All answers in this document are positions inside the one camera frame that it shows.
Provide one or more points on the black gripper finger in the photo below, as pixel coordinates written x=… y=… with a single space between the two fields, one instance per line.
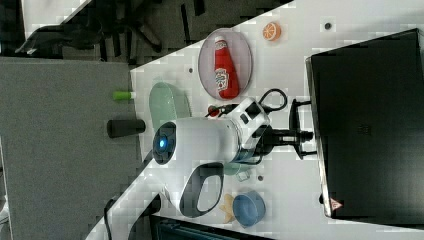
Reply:
x=292 y=133
x=281 y=141

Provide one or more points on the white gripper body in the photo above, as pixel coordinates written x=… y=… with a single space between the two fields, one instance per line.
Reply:
x=249 y=130

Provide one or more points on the black toaster oven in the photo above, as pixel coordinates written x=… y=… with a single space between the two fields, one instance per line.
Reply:
x=368 y=115

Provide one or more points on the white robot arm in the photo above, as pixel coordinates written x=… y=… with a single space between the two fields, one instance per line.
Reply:
x=188 y=160

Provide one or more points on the dark red strawberry toy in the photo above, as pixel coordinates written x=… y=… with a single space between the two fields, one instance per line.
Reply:
x=213 y=111

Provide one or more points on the red ketchup bottle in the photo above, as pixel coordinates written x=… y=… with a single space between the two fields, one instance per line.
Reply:
x=226 y=77

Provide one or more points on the green cup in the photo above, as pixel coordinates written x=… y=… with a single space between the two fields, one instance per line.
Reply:
x=240 y=171

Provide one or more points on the grey round plate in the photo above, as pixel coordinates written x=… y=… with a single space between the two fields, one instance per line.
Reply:
x=241 y=57

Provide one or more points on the blue bowl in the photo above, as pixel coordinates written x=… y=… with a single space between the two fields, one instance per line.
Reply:
x=248 y=208

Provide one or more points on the green perforated colander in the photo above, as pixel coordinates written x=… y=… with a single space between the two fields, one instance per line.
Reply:
x=167 y=103

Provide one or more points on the orange slice toy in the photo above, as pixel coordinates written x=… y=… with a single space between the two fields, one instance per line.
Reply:
x=272 y=31

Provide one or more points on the green marker pen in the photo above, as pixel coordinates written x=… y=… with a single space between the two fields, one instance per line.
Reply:
x=123 y=95

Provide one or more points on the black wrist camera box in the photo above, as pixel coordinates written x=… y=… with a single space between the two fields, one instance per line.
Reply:
x=249 y=114

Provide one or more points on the black cylinder post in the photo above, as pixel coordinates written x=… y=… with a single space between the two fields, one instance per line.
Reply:
x=122 y=128

